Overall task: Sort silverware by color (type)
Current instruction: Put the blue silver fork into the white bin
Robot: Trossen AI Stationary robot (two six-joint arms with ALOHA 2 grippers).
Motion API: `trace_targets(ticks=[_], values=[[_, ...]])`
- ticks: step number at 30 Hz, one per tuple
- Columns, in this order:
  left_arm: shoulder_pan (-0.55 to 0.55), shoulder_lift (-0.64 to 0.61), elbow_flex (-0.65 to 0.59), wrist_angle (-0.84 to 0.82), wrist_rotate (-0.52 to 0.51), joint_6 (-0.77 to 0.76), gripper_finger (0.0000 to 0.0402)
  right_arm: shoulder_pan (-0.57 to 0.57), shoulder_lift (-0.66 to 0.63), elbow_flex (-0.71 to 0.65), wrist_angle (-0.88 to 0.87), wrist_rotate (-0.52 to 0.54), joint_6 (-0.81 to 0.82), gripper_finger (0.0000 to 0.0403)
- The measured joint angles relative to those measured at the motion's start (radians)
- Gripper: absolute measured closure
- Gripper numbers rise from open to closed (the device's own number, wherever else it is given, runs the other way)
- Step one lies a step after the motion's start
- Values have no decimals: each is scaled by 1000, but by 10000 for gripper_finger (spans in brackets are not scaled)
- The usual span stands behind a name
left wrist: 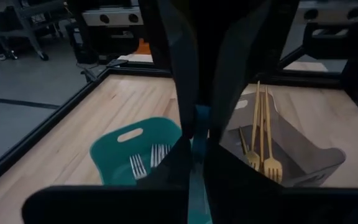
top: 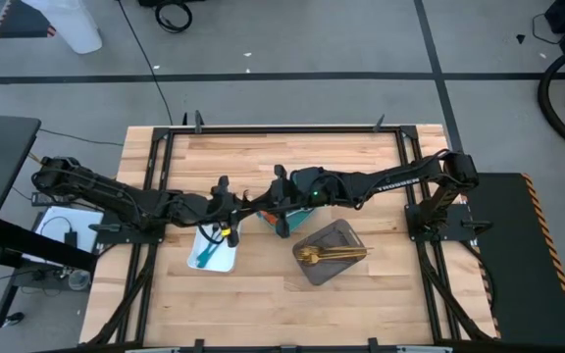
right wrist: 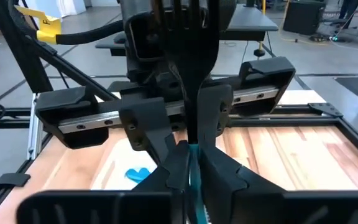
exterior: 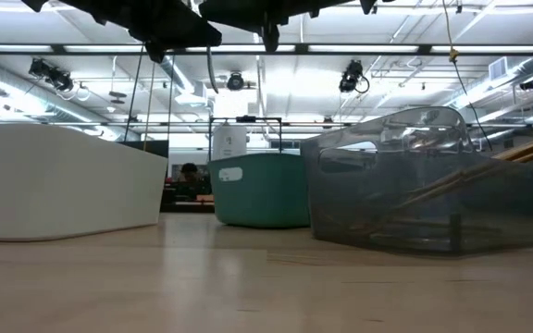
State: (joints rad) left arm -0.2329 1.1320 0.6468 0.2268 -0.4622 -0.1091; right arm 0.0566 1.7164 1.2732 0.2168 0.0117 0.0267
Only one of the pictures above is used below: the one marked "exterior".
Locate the hanging cable with yellow connector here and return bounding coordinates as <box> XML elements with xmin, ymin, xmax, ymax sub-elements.
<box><xmin>440</xmin><ymin>0</ymin><xmax>494</xmax><ymax>153</ymax></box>

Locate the person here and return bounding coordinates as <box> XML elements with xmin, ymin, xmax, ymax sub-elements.
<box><xmin>177</xmin><ymin>162</ymin><xmax>213</xmax><ymax>198</ymax></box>

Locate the grey translucent plastic bin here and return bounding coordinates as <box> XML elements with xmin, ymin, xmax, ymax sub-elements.
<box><xmin>299</xmin><ymin>105</ymin><xmax>533</xmax><ymax>255</ymax></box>

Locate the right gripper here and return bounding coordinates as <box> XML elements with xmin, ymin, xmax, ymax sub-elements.
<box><xmin>199</xmin><ymin>0</ymin><xmax>355</xmax><ymax>53</ymax></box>

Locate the white plastic bin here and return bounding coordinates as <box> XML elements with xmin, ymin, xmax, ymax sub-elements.
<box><xmin>0</xmin><ymin>123</ymin><xmax>169</xmax><ymax>242</ymax></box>

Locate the grey ceiling vent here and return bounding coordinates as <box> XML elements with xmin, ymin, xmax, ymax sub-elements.
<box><xmin>488</xmin><ymin>55</ymin><xmax>510</xmax><ymax>82</ymax></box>

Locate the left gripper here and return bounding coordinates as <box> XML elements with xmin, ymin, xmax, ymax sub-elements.
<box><xmin>20</xmin><ymin>0</ymin><xmax>224</xmax><ymax>64</ymax></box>

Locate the white cylinder tank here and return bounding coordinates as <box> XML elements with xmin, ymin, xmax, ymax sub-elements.
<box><xmin>212</xmin><ymin>123</ymin><xmax>248</xmax><ymax>162</ymax></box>

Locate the black monitor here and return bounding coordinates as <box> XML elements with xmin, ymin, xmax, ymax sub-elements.
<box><xmin>118</xmin><ymin>140</ymin><xmax>170</xmax><ymax>159</ymax></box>

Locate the black overhead beam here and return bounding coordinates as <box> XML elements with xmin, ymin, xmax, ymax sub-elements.
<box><xmin>0</xmin><ymin>43</ymin><xmax>533</xmax><ymax>57</ymax></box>

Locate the teal plastic bin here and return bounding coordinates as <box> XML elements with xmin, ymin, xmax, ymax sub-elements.
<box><xmin>207</xmin><ymin>153</ymin><xmax>312</xmax><ymax>228</ymax></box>

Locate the hanging black cable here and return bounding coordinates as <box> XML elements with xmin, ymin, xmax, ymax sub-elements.
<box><xmin>124</xmin><ymin>43</ymin><xmax>145</xmax><ymax>142</ymax></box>
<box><xmin>166</xmin><ymin>48</ymin><xmax>179</xmax><ymax>144</ymax></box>

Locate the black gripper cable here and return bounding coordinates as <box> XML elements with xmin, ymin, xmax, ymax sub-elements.
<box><xmin>205</xmin><ymin>44</ymin><xmax>220</xmax><ymax>95</ymax></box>

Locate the black rack frame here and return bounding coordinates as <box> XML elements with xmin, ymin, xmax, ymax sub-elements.
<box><xmin>208</xmin><ymin>115</ymin><xmax>282</xmax><ymax>156</ymax></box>

